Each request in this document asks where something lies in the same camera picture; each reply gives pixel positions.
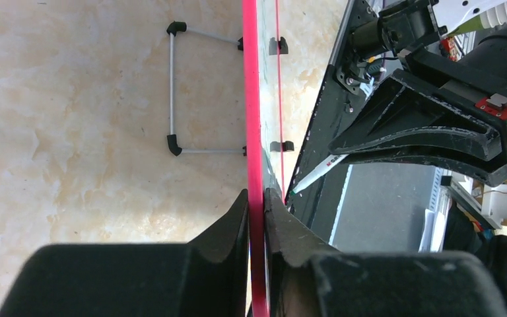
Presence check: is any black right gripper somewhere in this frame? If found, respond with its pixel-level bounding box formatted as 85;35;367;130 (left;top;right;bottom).
328;48;507;187

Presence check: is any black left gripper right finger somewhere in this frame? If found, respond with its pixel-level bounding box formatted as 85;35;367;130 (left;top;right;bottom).
264;189;507;316

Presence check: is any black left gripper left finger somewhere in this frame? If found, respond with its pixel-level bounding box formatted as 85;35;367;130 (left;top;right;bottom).
0;190;248;316

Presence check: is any green white marker pen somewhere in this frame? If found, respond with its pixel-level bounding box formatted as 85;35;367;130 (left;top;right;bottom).
292;155;348;194

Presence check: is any pink framed whiteboard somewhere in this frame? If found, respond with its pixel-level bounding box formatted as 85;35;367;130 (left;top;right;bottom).
242;1;284;316

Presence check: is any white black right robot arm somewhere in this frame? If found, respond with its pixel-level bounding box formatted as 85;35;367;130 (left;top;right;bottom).
328;1;507;186

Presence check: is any black whiteboard clip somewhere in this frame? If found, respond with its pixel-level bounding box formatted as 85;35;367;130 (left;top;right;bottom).
269;36;289;55
269;141;294;153

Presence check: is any grey wire whiteboard stand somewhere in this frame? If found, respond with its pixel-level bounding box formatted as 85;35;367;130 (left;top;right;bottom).
166;20;248;157

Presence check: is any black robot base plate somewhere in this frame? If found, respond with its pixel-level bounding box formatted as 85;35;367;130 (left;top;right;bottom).
285;1;376;242

